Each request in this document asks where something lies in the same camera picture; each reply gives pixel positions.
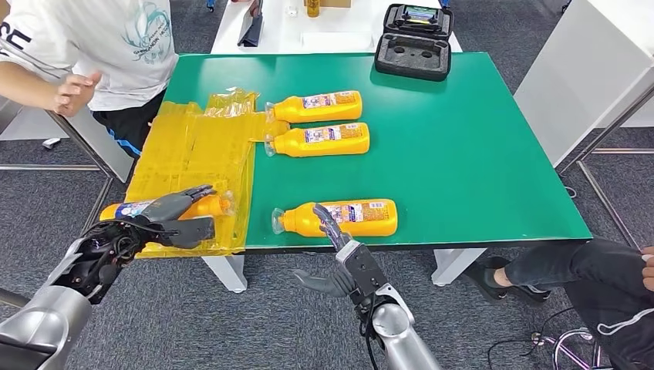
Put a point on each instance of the person's right hand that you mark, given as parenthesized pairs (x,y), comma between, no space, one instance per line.
(71,97)

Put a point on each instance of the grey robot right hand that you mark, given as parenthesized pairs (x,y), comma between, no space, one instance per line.
(322,283)

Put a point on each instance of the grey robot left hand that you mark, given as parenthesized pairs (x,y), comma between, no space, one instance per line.
(163,209)

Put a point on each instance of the person's hand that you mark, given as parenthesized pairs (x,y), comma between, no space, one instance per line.
(649,270)

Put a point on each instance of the orange detergent bottle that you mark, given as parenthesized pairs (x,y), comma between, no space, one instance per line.
(347,111)
(204,207)
(368,224)
(352,147)

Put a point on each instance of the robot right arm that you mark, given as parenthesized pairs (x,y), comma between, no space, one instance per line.
(403,342)

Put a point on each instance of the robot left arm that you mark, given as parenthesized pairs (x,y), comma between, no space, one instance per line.
(41,321)

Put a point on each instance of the small amber bottle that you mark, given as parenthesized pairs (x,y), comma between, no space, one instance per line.
(313,8)

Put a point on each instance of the person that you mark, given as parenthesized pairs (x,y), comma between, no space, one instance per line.
(112,51)
(603,270)

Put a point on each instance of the small white floor object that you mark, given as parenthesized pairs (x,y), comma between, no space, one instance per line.
(51,143)

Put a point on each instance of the yellow plastic-wrapped board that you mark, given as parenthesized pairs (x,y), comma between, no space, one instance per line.
(204,153)

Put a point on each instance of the steel table with metal legs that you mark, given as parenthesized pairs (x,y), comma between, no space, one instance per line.
(51,166)

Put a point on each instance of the chrome chair base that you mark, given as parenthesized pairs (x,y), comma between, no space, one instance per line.
(559,350)

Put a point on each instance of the dark tablet case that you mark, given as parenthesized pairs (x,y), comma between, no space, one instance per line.
(254,31)

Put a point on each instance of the white table with metal legs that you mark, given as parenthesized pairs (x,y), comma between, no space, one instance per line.
(577,76)

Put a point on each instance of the black foam-lined case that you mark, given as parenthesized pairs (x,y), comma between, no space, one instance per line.
(413,60)

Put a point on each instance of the cardboard box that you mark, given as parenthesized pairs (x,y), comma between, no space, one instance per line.
(337,3)

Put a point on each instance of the handheld controller with screen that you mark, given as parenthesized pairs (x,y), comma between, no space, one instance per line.
(421,14)

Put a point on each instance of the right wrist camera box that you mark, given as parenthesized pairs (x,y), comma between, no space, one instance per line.
(363,268)

